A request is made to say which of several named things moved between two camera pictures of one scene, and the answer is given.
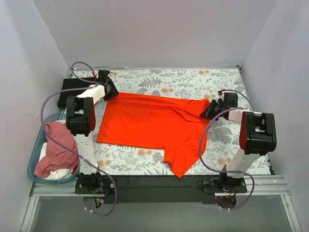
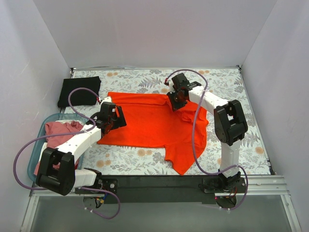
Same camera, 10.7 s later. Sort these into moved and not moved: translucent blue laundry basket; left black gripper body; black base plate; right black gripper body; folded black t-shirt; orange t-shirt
Moved: left black gripper body; right black gripper body
Not moved: folded black t-shirt; orange t-shirt; black base plate; translucent blue laundry basket
